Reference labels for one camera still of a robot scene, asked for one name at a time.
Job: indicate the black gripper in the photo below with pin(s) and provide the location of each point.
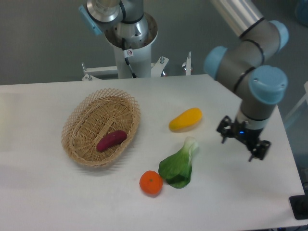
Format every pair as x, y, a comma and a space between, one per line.
249, 137

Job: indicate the purple sweet potato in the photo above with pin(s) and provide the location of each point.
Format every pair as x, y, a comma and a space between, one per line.
111, 139

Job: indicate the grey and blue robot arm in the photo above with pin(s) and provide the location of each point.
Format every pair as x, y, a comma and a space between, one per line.
242, 70

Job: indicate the woven wicker basket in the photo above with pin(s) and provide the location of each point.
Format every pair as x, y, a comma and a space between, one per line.
99, 114

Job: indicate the yellow mango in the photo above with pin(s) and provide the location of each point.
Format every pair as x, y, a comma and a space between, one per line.
186, 120

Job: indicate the green bok choy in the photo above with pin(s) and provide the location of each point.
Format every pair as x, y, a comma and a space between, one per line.
176, 169

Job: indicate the black device at table corner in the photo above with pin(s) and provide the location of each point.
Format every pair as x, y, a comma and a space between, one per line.
299, 205

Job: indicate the white metal table clamp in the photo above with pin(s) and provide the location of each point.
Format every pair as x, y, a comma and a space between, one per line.
187, 65

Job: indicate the orange mandarin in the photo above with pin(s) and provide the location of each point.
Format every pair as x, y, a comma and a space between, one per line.
151, 182

